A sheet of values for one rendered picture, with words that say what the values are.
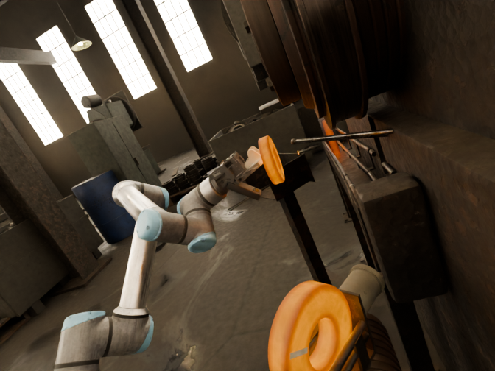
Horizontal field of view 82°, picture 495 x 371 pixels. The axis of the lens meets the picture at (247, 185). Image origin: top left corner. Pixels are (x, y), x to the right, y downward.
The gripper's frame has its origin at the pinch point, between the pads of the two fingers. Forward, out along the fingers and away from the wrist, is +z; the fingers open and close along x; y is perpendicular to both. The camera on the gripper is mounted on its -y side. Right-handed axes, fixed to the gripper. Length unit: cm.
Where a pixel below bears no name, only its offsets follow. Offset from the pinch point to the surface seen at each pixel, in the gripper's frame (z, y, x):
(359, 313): 7, -18, -52
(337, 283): -23, -81, 35
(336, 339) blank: 3, -17, -55
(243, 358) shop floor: -69, -67, 2
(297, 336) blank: 2, -9, -60
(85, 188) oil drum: -256, 71, 208
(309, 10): 27.2, 20.2, -34.6
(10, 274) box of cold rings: -277, 42, 90
